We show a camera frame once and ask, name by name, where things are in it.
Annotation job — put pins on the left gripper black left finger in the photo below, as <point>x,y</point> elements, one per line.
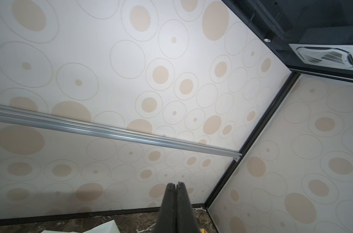
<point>166,221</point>

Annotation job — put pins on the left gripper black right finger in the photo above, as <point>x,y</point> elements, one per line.
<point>185,219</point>

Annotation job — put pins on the blue checkered paper bag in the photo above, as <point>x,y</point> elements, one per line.
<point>108,227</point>

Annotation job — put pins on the white ceiling air conditioner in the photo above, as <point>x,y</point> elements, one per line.
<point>328,56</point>

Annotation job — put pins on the black corner frame post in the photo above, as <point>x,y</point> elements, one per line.
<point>260,126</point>

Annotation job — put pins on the aluminium rail on back wall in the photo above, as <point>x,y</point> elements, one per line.
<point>46,121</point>

